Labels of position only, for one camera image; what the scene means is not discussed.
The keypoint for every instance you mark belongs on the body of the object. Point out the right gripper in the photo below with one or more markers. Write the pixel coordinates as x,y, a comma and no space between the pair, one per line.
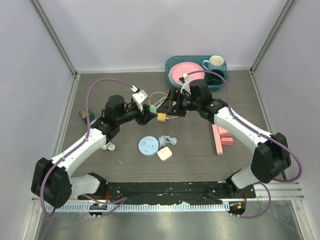
167,106

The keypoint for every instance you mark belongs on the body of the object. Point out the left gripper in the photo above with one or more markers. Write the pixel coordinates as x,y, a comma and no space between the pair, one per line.
144,118

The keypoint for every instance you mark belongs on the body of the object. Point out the green charger plug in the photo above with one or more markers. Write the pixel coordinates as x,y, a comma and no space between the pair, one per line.
153,109

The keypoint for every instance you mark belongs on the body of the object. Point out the round blue power strip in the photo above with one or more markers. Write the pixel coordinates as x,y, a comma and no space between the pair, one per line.
148,146

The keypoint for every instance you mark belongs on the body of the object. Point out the dark green cube socket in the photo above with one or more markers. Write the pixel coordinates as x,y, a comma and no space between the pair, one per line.
84,114

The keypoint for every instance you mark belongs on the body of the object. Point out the pink power strip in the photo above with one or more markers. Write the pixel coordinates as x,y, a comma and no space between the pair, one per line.
218,133

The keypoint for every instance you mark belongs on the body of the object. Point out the pink cube socket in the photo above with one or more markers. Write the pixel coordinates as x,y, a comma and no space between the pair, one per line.
227,141

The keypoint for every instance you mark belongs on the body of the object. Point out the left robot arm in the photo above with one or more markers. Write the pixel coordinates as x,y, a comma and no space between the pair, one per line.
53,181

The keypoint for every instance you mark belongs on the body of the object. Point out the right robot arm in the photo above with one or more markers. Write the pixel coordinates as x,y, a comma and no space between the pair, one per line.
270,158

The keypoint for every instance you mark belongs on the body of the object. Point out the yellow charger plug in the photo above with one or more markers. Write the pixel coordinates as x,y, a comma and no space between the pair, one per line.
161,117

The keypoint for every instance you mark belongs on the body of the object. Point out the pink plate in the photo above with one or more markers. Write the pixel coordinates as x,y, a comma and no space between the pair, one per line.
178,70

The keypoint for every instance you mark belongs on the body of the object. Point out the white square charger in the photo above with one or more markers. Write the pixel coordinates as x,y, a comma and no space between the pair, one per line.
164,153

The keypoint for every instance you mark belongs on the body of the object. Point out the teal plastic bin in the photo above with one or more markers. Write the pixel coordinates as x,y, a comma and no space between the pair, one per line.
198,59

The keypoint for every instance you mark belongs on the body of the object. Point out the dark green mug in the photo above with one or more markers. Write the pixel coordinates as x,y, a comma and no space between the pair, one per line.
213,79

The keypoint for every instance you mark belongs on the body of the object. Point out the light blue mug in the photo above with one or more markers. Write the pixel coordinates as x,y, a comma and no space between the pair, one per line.
214,63

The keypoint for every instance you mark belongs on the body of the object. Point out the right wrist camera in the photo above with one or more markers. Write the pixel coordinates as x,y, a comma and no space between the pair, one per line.
185,88

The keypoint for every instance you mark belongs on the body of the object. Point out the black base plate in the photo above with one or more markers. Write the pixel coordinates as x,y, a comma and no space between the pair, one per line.
170,193

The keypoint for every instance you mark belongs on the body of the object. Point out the slotted cable duct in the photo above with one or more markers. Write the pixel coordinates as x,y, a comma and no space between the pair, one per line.
93,207

